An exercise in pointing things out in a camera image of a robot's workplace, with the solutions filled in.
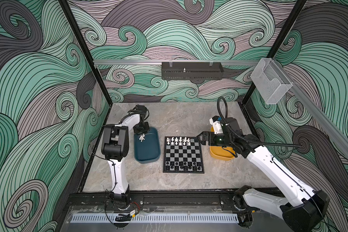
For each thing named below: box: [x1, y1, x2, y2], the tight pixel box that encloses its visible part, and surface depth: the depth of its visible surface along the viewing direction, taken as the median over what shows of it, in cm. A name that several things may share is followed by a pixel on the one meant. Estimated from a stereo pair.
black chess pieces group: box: [165, 160, 202, 171], surface depth 85 cm
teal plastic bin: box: [133, 126, 161, 164], surface depth 93 cm
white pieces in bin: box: [138, 133, 145, 143], surface depth 100 cm
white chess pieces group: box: [166, 136, 191, 146], surface depth 96 cm
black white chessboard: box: [162, 136, 205, 174], surface depth 90 cm
